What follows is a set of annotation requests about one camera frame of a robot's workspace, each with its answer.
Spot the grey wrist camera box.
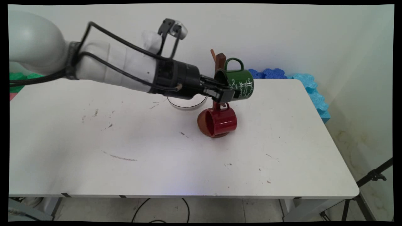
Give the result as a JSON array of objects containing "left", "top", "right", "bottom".
[{"left": 157, "top": 18, "right": 188, "bottom": 59}]

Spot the dark blue foam mat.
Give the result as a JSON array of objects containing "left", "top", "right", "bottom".
[{"left": 247, "top": 68, "right": 288, "bottom": 79}]

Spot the green foam mat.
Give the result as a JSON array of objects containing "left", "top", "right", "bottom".
[{"left": 9, "top": 72, "right": 44, "bottom": 93}]

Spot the white plate with dark rim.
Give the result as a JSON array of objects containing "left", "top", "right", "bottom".
[{"left": 166, "top": 95, "right": 208, "bottom": 110}]

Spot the brown wooden mug tree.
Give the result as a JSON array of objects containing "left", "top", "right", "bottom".
[{"left": 197, "top": 49, "right": 234, "bottom": 139}]

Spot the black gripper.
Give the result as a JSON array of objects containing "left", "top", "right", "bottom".
[{"left": 147, "top": 58, "right": 242, "bottom": 104}]

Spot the black floor cable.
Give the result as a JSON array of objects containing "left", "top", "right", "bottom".
[{"left": 131, "top": 198, "right": 190, "bottom": 223}]

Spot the light blue foam mat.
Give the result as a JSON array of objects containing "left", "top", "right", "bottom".
[{"left": 287, "top": 73, "right": 331, "bottom": 124}]

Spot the red ceramic mug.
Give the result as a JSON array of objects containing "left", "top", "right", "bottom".
[{"left": 205, "top": 102, "right": 238, "bottom": 138}]

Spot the black tripod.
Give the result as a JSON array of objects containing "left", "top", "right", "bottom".
[{"left": 319, "top": 158, "right": 394, "bottom": 222}]

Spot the grey table leg frame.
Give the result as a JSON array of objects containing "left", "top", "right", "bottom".
[{"left": 8, "top": 197, "right": 64, "bottom": 221}]

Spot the green enamel mug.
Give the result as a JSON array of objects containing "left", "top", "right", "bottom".
[{"left": 214, "top": 57, "right": 254, "bottom": 101}]

